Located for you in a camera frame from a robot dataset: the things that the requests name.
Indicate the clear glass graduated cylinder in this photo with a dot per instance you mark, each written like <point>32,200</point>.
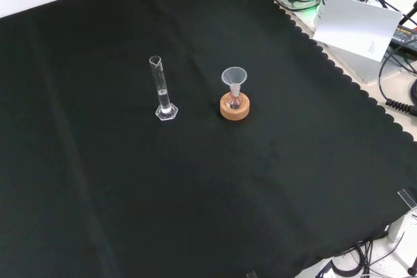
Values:
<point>163,99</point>

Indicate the small round-bottom glass flask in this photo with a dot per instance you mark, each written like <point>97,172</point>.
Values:
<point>234,100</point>

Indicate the clear plastic funnel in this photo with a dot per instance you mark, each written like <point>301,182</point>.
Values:
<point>234,75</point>

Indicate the black bench cloth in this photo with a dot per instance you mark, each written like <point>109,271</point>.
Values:
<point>97,161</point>

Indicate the clear tape strip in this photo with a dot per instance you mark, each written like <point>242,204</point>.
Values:
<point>408,198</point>
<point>251,274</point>

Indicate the pale board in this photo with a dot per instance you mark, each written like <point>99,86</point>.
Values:
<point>355,27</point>

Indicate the black power adapter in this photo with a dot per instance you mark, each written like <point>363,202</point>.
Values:
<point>407,35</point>

